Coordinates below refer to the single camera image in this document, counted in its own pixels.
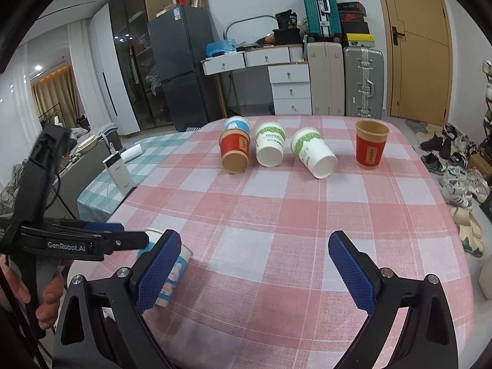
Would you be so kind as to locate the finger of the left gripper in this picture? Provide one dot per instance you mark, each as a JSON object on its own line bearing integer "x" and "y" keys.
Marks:
{"x": 123, "y": 241}
{"x": 103, "y": 227}

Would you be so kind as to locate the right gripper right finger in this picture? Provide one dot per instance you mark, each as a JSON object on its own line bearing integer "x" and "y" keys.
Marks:
{"x": 427, "y": 338}

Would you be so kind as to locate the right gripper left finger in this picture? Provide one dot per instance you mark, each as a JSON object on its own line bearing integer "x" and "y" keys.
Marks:
{"x": 101, "y": 322}

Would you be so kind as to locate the blue bunny paper cup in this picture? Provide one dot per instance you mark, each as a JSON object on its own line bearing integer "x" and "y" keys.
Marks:
{"x": 237, "y": 122}
{"x": 171, "y": 273}

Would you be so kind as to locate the lying red paper cup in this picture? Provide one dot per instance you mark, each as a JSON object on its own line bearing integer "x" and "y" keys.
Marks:
{"x": 234, "y": 149}

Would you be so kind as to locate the lying blue bunny paper cup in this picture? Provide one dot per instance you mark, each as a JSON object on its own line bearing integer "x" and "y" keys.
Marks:
{"x": 237, "y": 122}

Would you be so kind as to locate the lying white green paper cup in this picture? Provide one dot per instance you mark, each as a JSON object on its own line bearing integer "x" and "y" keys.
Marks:
{"x": 270, "y": 139}

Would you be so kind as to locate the tilted white green paper cup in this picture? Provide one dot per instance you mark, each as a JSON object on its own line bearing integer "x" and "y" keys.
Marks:
{"x": 308, "y": 145}

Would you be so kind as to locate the upright red paper cup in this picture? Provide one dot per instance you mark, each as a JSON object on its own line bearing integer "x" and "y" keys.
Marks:
{"x": 371, "y": 137}

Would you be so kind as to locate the white power bank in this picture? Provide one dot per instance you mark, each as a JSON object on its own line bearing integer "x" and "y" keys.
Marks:
{"x": 119, "y": 173}

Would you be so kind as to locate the pink checked tablecloth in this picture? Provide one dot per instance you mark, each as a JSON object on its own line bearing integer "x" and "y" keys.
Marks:
{"x": 260, "y": 290}

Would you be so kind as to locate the dark grey refrigerator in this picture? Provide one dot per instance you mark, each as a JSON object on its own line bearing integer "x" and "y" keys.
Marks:
{"x": 179, "y": 39}

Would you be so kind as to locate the blue plastic bag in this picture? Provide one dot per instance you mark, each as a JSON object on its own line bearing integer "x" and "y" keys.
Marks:
{"x": 221, "y": 47}

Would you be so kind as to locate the white drawer desk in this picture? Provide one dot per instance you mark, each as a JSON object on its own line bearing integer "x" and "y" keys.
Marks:
{"x": 262, "y": 81}

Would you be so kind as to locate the glass door cabinet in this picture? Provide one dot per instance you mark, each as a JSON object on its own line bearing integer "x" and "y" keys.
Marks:
{"x": 129, "y": 20}

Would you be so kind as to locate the beige suitcase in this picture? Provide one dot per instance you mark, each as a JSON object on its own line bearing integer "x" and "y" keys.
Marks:
{"x": 325, "y": 64}

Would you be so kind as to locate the silver suitcase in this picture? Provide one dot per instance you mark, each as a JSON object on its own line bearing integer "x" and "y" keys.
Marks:
{"x": 364, "y": 82}

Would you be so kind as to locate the teal suitcase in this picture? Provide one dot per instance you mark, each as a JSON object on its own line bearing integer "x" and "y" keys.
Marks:
{"x": 323, "y": 19}

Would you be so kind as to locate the yellow black box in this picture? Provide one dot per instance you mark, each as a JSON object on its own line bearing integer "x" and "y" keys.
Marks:
{"x": 361, "y": 40}

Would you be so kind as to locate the wooden door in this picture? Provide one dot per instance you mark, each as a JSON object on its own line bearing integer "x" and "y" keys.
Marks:
{"x": 419, "y": 59}

